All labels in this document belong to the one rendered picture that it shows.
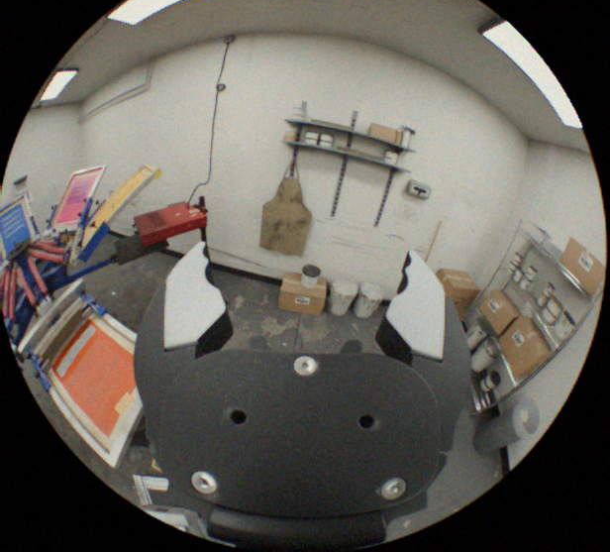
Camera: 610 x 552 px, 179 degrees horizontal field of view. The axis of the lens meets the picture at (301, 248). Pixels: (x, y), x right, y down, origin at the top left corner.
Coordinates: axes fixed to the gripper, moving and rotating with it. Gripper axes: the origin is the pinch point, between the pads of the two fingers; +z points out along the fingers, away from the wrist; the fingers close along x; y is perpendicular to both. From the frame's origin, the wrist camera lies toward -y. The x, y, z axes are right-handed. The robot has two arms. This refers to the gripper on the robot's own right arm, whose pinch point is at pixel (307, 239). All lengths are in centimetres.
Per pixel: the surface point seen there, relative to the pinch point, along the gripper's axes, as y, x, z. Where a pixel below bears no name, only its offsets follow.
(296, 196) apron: 45, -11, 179
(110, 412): 63, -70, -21
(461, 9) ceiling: -122, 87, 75
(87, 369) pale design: 60, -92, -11
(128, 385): 64, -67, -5
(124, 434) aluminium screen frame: 61, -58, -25
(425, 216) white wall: 52, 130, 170
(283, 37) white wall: -130, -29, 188
